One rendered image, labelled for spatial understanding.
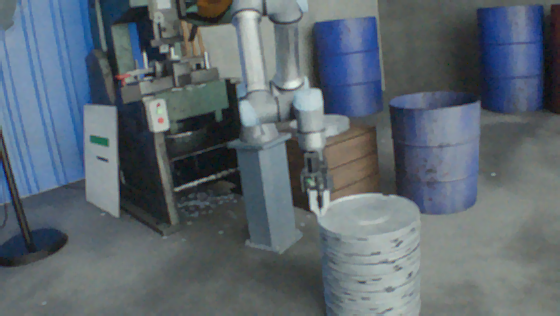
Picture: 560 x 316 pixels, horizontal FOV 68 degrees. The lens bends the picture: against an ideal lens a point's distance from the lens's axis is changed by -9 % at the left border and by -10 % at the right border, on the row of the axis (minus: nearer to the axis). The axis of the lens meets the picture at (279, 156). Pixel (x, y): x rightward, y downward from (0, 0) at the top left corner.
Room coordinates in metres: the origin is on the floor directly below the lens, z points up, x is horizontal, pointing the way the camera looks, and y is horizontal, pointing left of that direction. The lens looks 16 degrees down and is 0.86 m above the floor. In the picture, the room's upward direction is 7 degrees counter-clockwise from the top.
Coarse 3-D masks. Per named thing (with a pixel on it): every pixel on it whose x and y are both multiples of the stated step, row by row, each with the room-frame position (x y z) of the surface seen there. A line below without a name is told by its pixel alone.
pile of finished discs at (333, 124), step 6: (324, 120) 2.18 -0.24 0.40; (330, 120) 2.17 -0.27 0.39; (336, 120) 2.18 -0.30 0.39; (342, 120) 2.17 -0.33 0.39; (348, 120) 2.13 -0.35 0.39; (294, 126) 2.17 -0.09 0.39; (330, 126) 2.05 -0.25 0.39; (336, 126) 2.07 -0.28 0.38; (342, 126) 2.07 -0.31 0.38; (348, 126) 2.13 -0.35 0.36; (294, 132) 2.14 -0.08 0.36; (324, 132) 2.04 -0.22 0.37; (330, 132) 2.04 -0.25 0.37; (336, 132) 2.05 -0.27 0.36
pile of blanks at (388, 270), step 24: (336, 240) 1.09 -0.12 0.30; (384, 240) 1.03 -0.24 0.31; (408, 240) 1.06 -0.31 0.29; (336, 264) 1.09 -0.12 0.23; (360, 264) 1.05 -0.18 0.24; (384, 264) 1.03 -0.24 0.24; (408, 264) 1.06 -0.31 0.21; (336, 288) 1.10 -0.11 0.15; (360, 288) 1.05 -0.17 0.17; (384, 288) 1.04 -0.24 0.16; (408, 288) 1.06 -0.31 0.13; (336, 312) 1.10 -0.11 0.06; (360, 312) 1.06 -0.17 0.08; (384, 312) 1.04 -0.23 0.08; (408, 312) 1.07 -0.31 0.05
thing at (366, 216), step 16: (336, 208) 1.25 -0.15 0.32; (352, 208) 1.23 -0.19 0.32; (368, 208) 1.21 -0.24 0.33; (384, 208) 1.19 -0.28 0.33; (400, 208) 1.19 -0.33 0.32; (416, 208) 1.17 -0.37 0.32; (320, 224) 1.14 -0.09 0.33; (336, 224) 1.14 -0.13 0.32; (352, 224) 1.13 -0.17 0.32; (368, 224) 1.11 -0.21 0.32; (384, 224) 1.10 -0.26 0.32; (400, 224) 1.09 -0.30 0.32
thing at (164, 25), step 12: (156, 0) 2.28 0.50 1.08; (168, 0) 2.32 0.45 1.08; (156, 12) 2.27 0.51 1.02; (168, 12) 2.31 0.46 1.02; (144, 24) 2.33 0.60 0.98; (156, 24) 2.27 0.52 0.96; (168, 24) 2.28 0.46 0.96; (144, 36) 2.35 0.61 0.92; (156, 36) 2.26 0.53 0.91; (168, 36) 2.27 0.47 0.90
